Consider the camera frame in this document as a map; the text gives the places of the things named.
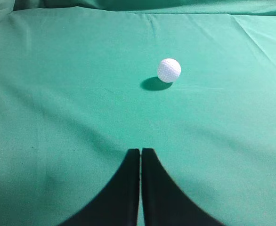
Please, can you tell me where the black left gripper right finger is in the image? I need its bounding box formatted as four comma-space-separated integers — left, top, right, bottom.
141, 148, 223, 226

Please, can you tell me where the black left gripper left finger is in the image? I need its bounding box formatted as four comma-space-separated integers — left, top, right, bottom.
62, 149, 140, 226

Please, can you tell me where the white dimpled golf ball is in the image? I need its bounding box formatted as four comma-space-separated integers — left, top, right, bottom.
157, 58, 181, 83

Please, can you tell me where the green cloth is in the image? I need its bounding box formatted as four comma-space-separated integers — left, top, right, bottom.
0, 0, 276, 226

